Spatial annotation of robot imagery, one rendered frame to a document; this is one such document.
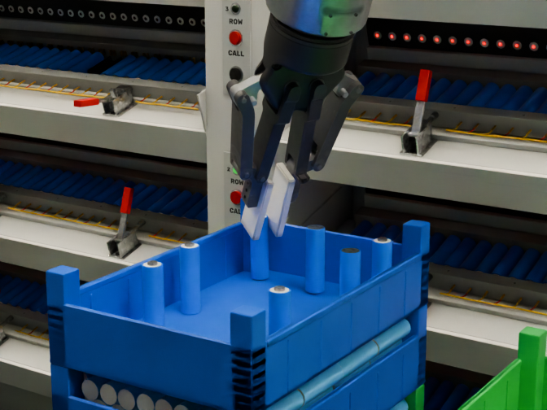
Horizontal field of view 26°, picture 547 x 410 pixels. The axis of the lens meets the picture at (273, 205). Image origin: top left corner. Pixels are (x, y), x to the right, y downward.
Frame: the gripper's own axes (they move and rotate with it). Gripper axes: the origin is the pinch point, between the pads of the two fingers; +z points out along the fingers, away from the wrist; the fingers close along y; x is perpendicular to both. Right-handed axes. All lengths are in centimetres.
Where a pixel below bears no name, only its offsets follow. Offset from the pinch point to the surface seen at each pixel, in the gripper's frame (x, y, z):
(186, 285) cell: -6.3, -10.5, 3.2
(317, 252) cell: -6.4, 2.6, 1.5
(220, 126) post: 27.7, 8.9, 11.4
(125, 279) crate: -5.7, -16.3, 1.9
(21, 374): 40, -9, 62
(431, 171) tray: 4.8, 22.9, 2.9
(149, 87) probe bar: 42.6, 5.8, 15.3
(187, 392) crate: -22.5, -17.7, -1.6
